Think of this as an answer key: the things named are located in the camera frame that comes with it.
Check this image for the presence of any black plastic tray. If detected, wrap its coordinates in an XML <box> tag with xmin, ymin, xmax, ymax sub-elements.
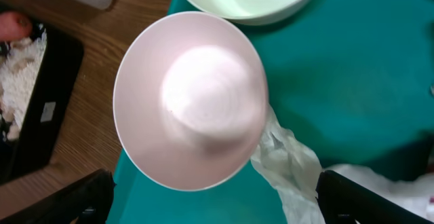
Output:
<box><xmin>1</xmin><ymin>5</ymin><xmax>84</xmax><ymax>184</ymax></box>

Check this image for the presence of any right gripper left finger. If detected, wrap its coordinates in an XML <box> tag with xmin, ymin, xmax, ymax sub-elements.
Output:
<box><xmin>1</xmin><ymin>169</ymin><xmax>115</xmax><ymax>224</ymax></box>

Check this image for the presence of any teal serving tray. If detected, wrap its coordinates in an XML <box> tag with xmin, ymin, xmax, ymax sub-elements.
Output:
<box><xmin>108</xmin><ymin>0</ymin><xmax>433</xmax><ymax>223</ymax></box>

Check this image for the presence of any crumpled white napkin middle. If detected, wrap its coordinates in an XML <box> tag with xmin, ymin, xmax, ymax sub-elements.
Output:
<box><xmin>251</xmin><ymin>107</ymin><xmax>433</xmax><ymax>224</ymax></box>

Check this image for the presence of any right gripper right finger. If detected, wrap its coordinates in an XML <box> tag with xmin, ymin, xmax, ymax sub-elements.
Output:
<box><xmin>316</xmin><ymin>170</ymin><xmax>430</xmax><ymax>224</ymax></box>

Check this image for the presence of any pink bowl with food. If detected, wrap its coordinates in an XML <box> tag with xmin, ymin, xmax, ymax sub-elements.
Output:
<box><xmin>113</xmin><ymin>11</ymin><xmax>269</xmax><ymax>191</ymax></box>

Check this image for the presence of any orange carrot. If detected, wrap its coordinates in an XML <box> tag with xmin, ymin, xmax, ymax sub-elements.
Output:
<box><xmin>1</xmin><ymin>11</ymin><xmax>33</xmax><ymax>41</ymax></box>

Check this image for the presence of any pile of rice and peanuts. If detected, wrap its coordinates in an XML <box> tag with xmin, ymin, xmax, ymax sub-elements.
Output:
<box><xmin>1</xmin><ymin>24</ymin><xmax>47</xmax><ymax>143</ymax></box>

